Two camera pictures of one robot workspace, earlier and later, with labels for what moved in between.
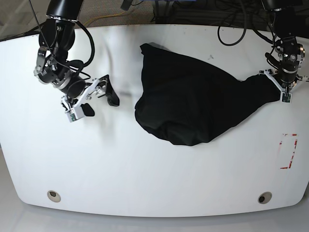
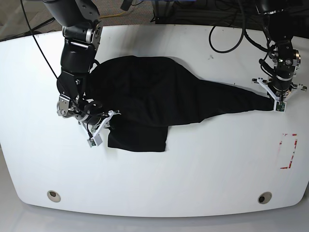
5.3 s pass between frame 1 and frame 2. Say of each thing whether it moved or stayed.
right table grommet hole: stayed
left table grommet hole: stayed
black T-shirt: moved
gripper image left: moved
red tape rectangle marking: stayed
